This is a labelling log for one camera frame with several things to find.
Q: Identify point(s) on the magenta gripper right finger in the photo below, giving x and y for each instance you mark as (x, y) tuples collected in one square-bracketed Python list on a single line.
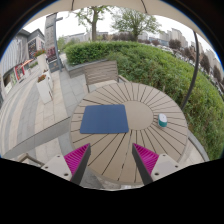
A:
[(152, 166)]

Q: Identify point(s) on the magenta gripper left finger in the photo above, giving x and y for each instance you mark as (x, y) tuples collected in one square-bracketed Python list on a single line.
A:
[(70, 167)]

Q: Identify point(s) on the white teal computer mouse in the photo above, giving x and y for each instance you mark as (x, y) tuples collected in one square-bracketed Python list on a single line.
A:
[(162, 120)]

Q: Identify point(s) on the blue mouse pad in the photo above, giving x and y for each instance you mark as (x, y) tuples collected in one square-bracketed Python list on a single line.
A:
[(104, 119)]

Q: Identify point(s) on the grey bench edge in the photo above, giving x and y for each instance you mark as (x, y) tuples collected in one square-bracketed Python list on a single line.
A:
[(38, 139)]

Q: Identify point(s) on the round slatted wooden table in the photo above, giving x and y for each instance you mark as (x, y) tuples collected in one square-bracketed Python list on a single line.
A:
[(111, 154)]

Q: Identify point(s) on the white planter box near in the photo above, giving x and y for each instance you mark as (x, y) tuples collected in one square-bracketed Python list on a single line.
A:
[(44, 88)]

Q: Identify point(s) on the white planter box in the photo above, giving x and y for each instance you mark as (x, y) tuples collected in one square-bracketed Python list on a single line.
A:
[(44, 88), (41, 58)]

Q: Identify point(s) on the green hedge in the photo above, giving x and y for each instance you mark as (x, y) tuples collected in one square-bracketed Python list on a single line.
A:
[(140, 63)]

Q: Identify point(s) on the wicker outdoor chair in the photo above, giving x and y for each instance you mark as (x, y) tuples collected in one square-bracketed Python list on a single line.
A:
[(102, 71)]

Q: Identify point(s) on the tall signboard pillar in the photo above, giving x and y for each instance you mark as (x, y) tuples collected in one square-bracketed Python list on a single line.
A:
[(54, 61)]

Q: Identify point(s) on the white planter box far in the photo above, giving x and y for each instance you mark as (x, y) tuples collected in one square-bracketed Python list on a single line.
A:
[(41, 58)]

